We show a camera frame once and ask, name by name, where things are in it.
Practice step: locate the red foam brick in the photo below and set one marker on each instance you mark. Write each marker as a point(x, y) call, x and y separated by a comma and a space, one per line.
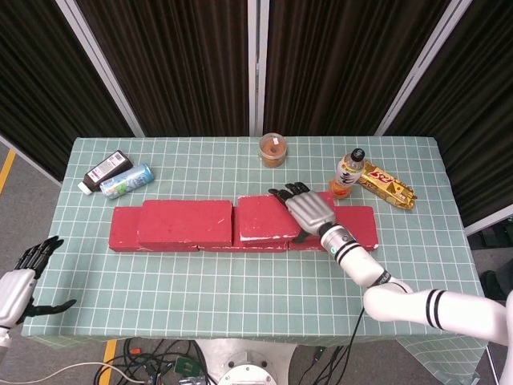
point(260, 216)
point(248, 245)
point(356, 224)
point(184, 222)
point(122, 228)

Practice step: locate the orange drink bottle white label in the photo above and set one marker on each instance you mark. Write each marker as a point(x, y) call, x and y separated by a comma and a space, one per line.
point(348, 174)

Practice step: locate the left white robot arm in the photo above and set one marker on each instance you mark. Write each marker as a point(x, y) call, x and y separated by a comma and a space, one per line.
point(4, 341)

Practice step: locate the dark brown bottle white cap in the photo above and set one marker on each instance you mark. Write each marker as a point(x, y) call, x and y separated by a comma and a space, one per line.
point(105, 170)

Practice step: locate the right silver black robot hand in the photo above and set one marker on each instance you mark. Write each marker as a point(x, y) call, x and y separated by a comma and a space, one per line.
point(310, 208)

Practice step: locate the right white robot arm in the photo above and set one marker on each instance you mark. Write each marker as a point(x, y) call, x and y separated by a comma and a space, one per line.
point(401, 301)

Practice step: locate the dark screen panel grey frame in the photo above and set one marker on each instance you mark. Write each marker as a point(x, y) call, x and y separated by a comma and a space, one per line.
point(40, 80)
point(481, 120)
point(340, 64)
point(176, 64)

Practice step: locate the clear jar of rubber bands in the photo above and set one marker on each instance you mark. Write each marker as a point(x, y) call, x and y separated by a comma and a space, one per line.
point(273, 151)

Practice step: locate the light blue drink can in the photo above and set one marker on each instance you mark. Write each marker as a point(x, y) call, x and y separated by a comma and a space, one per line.
point(128, 181)

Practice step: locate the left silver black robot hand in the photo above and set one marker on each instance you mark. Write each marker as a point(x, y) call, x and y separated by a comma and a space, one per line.
point(14, 293)

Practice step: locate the green circuit board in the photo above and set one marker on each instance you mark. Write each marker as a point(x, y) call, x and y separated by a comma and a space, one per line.
point(187, 367)

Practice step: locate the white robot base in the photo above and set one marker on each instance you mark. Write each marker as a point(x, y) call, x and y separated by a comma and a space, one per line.
point(248, 361)

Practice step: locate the green checked tablecloth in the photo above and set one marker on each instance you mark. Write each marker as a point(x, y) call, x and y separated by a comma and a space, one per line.
point(200, 288)

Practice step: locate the gold snack package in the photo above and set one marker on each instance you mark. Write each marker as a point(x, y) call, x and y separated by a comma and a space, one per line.
point(386, 185)

